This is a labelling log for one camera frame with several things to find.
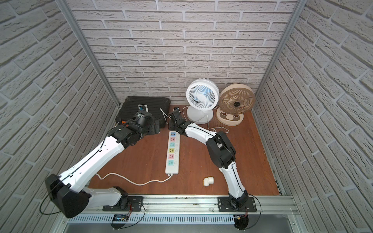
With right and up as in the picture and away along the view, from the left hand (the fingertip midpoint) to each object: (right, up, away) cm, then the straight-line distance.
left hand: (148, 121), depth 78 cm
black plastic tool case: (-3, +11, +37) cm, 39 cm away
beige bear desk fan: (+52, +13, +12) cm, 55 cm away
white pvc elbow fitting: (+34, -33, +1) cm, 47 cm away
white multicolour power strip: (+12, -22, +10) cm, 27 cm away
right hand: (+12, -1, +19) cm, 23 cm away
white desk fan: (+31, +16, +10) cm, 37 cm away
